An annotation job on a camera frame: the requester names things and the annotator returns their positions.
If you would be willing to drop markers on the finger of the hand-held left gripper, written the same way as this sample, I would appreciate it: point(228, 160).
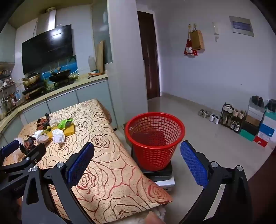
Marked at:
point(9, 147)
point(36, 154)

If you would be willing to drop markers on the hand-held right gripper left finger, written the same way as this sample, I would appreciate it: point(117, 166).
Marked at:
point(80, 163)

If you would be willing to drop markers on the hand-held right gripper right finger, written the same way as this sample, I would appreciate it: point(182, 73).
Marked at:
point(193, 165)

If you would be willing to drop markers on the black plastic bag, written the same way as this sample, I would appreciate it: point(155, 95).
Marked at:
point(28, 144)

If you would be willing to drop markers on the white plastic bag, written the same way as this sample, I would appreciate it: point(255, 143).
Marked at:
point(41, 137)

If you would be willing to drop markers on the white paper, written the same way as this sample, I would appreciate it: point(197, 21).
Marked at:
point(58, 136)

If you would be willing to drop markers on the orange brown wrapper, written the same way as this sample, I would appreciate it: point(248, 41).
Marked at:
point(42, 123)

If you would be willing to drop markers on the green snack wrapper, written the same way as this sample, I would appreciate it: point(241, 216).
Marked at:
point(64, 123)

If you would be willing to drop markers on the red plastic mesh basket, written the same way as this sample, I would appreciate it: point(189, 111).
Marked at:
point(151, 160)

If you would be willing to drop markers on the rose patterned tablecloth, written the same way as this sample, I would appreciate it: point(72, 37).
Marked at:
point(107, 161)

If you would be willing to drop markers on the black flat box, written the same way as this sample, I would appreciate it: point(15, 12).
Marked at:
point(155, 173)

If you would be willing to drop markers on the white shoe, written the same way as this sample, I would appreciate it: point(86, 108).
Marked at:
point(211, 117)
point(216, 119)

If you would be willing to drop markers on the metal condiment rack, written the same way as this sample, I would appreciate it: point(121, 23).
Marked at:
point(8, 94)

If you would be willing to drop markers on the beige shoe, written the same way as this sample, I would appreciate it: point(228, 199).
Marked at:
point(201, 112)
point(206, 114)

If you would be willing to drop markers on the dark shoe rack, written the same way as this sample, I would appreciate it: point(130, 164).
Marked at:
point(221, 116)

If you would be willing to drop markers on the kitchen counter cabinet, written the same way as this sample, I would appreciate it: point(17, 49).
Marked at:
point(62, 101)

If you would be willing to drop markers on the cluster of assorted shoes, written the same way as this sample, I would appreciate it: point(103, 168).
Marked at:
point(235, 113)

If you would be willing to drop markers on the yellow cooking pot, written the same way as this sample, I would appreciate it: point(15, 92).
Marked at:
point(32, 79)

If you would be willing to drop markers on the stack of shoe boxes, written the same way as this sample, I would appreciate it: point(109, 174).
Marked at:
point(258, 129)

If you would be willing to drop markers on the black gas stove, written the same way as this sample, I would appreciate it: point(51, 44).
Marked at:
point(64, 83)

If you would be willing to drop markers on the black wok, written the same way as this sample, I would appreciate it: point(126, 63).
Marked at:
point(60, 75)

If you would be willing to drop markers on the small orange tray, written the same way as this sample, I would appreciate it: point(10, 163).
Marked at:
point(94, 74)

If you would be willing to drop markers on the dark grey shoe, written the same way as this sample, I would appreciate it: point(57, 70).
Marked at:
point(270, 105)

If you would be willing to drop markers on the black range hood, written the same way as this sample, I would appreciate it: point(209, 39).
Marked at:
point(47, 47)

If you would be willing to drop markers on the wooden cutting board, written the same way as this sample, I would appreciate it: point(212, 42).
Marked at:
point(99, 56)

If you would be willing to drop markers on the red hanging bag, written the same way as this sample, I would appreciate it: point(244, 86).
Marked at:
point(188, 50)

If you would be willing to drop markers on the dark wooden door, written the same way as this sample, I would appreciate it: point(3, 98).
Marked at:
point(149, 56)

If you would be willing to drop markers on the brown paper bag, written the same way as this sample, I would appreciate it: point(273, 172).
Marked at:
point(197, 39)

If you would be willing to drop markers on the white intercom phone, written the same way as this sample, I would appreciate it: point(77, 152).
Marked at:
point(215, 30)

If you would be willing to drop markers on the grey electrical panel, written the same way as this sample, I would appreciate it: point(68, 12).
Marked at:
point(241, 27)

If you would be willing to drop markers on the pale wall cabinet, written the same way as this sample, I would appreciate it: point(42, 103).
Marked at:
point(6, 43)

